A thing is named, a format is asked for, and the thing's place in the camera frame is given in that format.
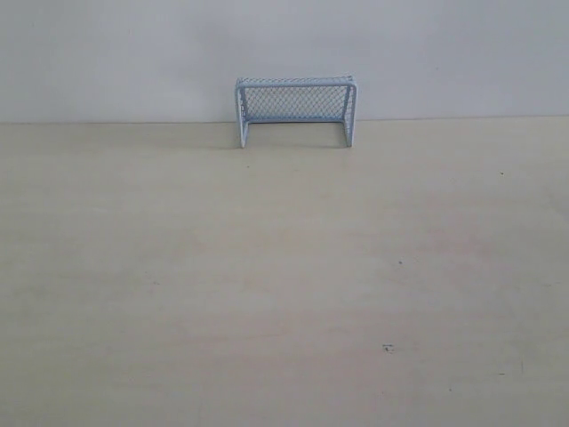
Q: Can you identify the light blue miniature soccer goal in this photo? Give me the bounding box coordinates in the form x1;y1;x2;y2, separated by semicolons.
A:
234;76;357;148

